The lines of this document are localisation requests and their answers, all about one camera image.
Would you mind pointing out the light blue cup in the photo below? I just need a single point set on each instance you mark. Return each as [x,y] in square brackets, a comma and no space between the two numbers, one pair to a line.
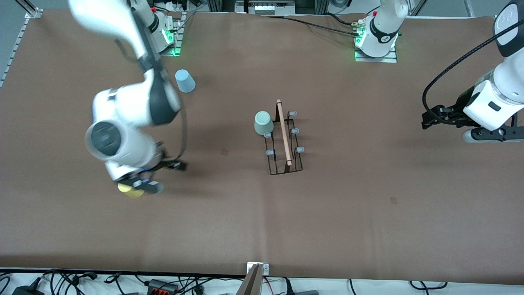
[186,81]

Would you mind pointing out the black orange connector box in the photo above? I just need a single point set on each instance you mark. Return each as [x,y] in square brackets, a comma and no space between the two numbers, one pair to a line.
[161,286]

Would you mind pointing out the brown paper table cover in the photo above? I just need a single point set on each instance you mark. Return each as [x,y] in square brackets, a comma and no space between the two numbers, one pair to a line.
[163,225]

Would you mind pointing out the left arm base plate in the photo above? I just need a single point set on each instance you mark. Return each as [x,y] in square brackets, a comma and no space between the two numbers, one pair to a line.
[391,60]

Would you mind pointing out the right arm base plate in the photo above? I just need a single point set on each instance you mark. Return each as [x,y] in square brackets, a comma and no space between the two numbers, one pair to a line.
[177,43]

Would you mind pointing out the yellow cup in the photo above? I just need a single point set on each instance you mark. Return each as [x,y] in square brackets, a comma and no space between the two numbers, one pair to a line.
[127,191]

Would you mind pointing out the aluminium table edge rail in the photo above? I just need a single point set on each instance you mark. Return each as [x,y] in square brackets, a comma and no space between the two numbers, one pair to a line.
[14,49]

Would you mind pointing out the aluminium frame profile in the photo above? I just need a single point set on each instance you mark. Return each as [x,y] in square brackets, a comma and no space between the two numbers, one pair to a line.
[32,11]

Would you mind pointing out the black power adapter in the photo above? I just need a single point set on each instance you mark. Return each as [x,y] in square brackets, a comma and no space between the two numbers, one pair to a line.
[26,291]

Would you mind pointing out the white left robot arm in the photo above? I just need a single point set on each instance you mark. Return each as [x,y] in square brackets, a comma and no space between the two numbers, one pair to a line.
[382,28]

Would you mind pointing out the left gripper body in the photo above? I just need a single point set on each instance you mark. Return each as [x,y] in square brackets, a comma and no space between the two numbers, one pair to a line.
[459,107]

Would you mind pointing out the pale green cup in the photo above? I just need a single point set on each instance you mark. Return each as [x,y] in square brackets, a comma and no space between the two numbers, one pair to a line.
[263,123]

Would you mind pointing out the small metal bracket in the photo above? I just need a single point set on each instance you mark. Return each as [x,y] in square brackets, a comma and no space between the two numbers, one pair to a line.
[266,268]

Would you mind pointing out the grey camera stand post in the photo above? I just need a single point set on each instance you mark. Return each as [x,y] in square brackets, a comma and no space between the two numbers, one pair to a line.
[250,284]

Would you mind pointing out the metal frame connector device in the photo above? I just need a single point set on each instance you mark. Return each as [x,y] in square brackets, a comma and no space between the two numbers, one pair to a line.
[264,8]

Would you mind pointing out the black plug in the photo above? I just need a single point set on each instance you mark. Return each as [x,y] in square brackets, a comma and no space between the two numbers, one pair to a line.
[288,287]

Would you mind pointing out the white power strip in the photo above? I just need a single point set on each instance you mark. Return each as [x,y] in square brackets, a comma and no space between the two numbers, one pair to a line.
[174,5]

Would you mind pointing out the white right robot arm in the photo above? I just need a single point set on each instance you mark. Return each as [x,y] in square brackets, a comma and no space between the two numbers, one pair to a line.
[123,106]

